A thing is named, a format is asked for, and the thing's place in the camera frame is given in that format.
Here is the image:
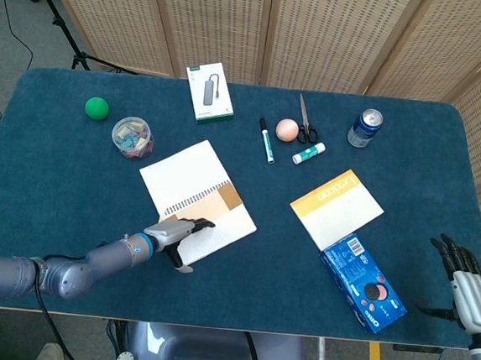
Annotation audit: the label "spiral notebook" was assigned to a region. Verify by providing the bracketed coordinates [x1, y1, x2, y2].
[131, 133, 264, 273]

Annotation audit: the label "peach ball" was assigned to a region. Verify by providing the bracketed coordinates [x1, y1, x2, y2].
[274, 117, 301, 143]

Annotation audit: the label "yellow Lexicon notepad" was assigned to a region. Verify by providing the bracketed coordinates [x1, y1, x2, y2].
[285, 164, 389, 254]

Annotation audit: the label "blue soda can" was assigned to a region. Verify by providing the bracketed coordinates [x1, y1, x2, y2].
[344, 106, 385, 151]

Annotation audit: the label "wooden rattan folding screen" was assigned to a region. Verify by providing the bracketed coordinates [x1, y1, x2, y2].
[14, 0, 481, 295]

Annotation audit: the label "green whiteboard marker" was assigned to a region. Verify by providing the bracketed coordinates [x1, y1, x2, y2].
[254, 117, 280, 165]

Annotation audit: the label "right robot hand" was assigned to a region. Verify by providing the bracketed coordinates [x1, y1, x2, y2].
[412, 231, 481, 335]

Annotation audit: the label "black tripod stand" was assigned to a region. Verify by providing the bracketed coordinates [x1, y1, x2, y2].
[12, 0, 144, 76]

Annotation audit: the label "white green-edged hub box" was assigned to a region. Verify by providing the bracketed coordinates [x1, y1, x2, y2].
[180, 59, 240, 127]

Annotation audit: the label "clear jar of binder clips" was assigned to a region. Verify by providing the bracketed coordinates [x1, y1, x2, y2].
[109, 114, 158, 161]

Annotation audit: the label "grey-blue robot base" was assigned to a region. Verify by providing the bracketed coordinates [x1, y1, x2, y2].
[104, 317, 308, 360]

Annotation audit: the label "white green glue stick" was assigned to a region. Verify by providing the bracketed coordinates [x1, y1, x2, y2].
[290, 139, 327, 168]

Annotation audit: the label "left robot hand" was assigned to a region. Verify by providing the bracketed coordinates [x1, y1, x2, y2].
[142, 212, 217, 276]

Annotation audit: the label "brown cream bookmark with tassel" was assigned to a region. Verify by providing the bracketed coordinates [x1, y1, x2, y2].
[163, 178, 244, 232]

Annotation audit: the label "teal table cloth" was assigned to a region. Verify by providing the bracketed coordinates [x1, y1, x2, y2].
[0, 62, 481, 352]

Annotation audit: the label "black-handled scissors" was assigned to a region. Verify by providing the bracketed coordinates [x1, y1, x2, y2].
[295, 92, 323, 146]

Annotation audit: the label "green ball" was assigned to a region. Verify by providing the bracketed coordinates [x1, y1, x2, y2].
[83, 96, 111, 122]

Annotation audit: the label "blue Oreo cookie box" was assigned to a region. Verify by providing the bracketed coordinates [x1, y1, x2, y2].
[313, 230, 414, 337]

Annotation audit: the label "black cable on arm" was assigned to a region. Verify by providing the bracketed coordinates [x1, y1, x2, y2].
[27, 261, 89, 360]

